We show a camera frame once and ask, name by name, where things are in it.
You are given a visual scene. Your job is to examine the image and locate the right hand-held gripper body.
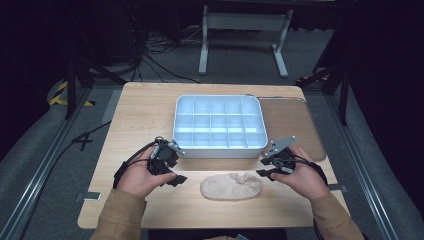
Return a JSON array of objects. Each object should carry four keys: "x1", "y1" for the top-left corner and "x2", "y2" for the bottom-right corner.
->
[{"x1": 262, "y1": 135, "x2": 298, "y2": 175}]

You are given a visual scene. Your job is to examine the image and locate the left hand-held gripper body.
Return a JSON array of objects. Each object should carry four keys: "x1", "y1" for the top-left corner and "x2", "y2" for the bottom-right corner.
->
[{"x1": 148, "y1": 136, "x2": 186, "y2": 177}]

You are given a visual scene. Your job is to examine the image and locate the beige sock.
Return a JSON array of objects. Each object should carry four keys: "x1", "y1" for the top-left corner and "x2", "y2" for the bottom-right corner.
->
[{"x1": 199, "y1": 172, "x2": 263, "y2": 202}]

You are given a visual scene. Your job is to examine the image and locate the white divided storage box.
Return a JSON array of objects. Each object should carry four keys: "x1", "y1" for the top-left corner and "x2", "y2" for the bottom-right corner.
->
[{"x1": 172, "y1": 94, "x2": 269, "y2": 160}]

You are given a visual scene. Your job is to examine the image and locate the person's right hand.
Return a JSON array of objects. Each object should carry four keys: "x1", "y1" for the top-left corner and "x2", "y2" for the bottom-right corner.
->
[{"x1": 269, "y1": 145, "x2": 331, "y2": 201}]

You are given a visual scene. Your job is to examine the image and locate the person's left hand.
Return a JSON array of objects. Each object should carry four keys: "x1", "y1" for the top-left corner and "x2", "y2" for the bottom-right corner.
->
[{"x1": 116, "y1": 146, "x2": 178, "y2": 198}]

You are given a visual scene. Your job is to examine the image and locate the grey table clamp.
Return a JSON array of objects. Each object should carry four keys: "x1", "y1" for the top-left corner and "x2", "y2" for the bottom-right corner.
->
[
  {"x1": 327, "y1": 183, "x2": 348, "y2": 194},
  {"x1": 75, "y1": 191, "x2": 102, "y2": 202}
]

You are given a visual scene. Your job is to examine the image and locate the black tripod stand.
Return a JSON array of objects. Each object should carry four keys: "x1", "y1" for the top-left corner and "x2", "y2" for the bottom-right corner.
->
[
  {"x1": 295, "y1": 63, "x2": 352, "y2": 127},
  {"x1": 64, "y1": 56, "x2": 128, "y2": 121}
]

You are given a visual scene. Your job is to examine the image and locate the grey metal stand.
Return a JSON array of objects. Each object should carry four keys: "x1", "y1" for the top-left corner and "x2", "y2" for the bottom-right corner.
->
[{"x1": 198, "y1": 4, "x2": 294, "y2": 79}]

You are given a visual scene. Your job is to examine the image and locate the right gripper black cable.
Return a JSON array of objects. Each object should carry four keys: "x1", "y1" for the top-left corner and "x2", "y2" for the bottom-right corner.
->
[{"x1": 279, "y1": 155, "x2": 329, "y2": 186}]

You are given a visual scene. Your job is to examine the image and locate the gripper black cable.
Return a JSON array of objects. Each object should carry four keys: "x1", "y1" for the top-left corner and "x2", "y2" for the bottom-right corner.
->
[
  {"x1": 112, "y1": 139, "x2": 160, "y2": 190},
  {"x1": 279, "y1": 155, "x2": 329, "y2": 186}
]

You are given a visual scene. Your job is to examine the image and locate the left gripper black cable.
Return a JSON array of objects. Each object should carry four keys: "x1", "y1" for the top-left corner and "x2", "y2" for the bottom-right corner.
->
[{"x1": 112, "y1": 139, "x2": 160, "y2": 190}]

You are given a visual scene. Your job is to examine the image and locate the black floor cable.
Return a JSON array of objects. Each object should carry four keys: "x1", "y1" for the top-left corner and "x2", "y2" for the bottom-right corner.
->
[{"x1": 18, "y1": 120, "x2": 113, "y2": 240}]

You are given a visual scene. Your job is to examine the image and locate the metal floor rail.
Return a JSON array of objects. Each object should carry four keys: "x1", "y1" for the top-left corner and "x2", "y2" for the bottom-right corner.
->
[
  {"x1": 0, "y1": 87, "x2": 94, "y2": 240},
  {"x1": 323, "y1": 94, "x2": 401, "y2": 240}
]

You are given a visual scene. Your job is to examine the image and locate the bundle of black floor cables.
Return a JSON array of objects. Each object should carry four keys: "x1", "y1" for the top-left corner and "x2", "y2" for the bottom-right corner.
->
[{"x1": 129, "y1": 29, "x2": 202, "y2": 84}]

